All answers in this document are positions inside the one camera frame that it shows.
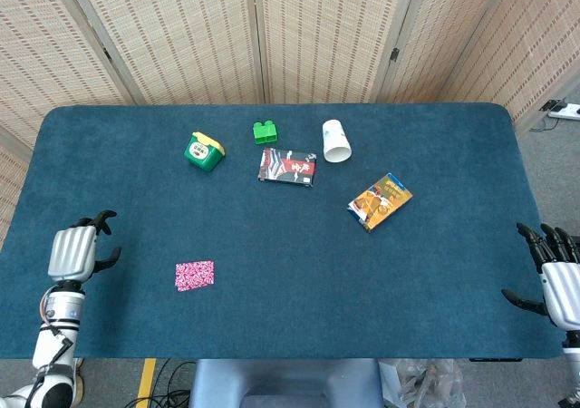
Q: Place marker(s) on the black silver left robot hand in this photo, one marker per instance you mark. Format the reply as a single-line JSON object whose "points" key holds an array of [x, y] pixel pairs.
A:
{"points": [[72, 254]]}

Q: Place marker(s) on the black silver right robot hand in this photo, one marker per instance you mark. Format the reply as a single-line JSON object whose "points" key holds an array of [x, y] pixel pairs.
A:
{"points": [[562, 290]]}

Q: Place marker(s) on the pink patterned sponge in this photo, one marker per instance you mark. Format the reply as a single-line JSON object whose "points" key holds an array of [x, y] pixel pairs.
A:
{"points": [[195, 275]]}

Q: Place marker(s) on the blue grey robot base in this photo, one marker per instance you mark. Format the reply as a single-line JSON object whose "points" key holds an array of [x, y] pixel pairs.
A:
{"points": [[285, 381]]}

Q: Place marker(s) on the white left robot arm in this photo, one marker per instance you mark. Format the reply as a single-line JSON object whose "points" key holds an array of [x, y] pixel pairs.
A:
{"points": [[59, 313]]}

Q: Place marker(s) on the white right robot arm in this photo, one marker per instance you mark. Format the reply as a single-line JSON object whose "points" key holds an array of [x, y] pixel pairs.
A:
{"points": [[572, 358]]}

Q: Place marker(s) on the white sneaker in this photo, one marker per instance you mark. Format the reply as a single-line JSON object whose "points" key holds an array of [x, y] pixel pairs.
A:
{"points": [[79, 381]]}

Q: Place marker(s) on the yellow floor tape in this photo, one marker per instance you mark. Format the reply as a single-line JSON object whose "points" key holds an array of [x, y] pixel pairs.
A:
{"points": [[146, 381]]}

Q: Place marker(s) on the green yellow toy container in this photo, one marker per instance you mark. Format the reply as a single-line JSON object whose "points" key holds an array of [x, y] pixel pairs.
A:
{"points": [[203, 153]]}

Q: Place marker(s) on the clear plastic bag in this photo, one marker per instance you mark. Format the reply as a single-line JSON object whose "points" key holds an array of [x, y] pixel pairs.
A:
{"points": [[421, 383]]}

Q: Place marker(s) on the white power strip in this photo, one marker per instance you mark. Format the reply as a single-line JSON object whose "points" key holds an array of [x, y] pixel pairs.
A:
{"points": [[567, 111]]}

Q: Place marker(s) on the metal screen hinge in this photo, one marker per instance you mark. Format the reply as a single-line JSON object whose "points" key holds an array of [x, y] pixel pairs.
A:
{"points": [[394, 55], [107, 54]]}

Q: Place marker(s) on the orange blue snack box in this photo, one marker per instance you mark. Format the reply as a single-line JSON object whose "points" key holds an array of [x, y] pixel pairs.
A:
{"points": [[379, 201]]}

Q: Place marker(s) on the blue felt table cover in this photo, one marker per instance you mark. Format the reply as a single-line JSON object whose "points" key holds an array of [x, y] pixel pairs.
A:
{"points": [[290, 245]]}

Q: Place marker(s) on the green building block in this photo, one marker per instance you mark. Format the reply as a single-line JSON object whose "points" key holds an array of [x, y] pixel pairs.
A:
{"points": [[265, 132]]}

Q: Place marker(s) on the black red flat box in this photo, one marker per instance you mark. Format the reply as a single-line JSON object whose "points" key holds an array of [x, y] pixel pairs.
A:
{"points": [[286, 168]]}

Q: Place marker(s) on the woven bamboo folding screen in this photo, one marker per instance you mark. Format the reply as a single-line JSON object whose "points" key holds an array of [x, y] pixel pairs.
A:
{"points": [[181, 41]]}

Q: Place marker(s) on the white paper cup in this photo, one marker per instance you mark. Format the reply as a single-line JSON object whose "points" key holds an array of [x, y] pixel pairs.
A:
{"points": [[336, 142]]}

